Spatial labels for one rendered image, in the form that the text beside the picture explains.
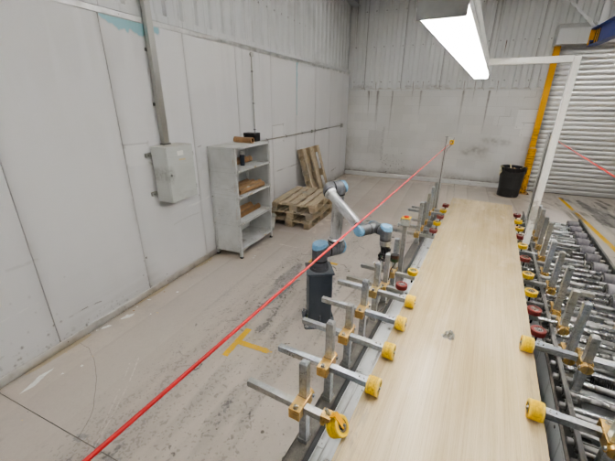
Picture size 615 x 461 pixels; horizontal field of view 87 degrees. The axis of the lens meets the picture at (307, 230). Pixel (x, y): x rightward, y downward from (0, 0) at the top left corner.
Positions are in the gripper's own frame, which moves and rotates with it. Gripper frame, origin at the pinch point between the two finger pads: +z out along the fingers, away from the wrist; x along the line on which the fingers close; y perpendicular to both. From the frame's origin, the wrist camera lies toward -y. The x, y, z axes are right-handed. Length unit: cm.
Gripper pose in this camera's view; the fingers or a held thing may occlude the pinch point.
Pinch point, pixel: (383, 267)
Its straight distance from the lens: 272.6
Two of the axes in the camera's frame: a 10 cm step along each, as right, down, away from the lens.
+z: 0.0, 9.4, 3.4
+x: 8.8, 1.6, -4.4
